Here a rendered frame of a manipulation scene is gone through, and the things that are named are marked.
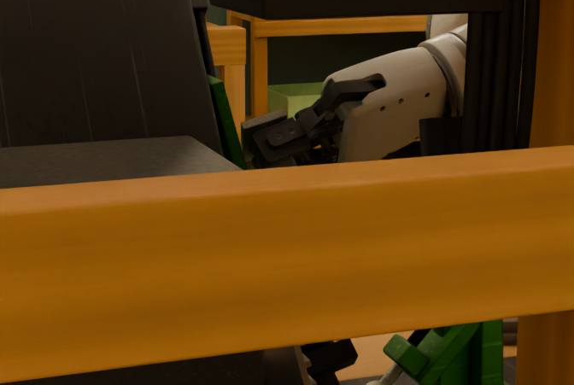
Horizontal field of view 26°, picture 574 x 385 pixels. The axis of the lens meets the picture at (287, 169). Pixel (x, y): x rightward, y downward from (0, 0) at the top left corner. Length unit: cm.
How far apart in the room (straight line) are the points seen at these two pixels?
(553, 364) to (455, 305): 17
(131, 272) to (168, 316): 3
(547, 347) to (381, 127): 28
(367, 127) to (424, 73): 7
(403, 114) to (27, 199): 50
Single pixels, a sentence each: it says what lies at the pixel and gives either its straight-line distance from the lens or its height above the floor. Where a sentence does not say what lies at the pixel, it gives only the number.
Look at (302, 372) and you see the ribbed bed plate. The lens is 104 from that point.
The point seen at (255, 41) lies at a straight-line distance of 627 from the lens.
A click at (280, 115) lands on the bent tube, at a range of 105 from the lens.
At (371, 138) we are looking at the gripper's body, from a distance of 108.
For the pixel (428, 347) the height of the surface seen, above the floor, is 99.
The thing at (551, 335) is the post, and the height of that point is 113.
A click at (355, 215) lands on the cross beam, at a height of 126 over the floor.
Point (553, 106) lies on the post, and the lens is 84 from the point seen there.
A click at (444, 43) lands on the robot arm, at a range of 110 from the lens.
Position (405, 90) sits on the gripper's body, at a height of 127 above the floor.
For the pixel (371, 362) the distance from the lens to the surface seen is 146.
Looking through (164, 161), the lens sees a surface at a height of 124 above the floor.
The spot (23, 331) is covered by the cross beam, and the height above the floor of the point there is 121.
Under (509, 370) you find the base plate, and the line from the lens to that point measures 145.
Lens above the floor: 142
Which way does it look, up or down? 12 degrees down
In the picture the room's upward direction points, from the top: straight up
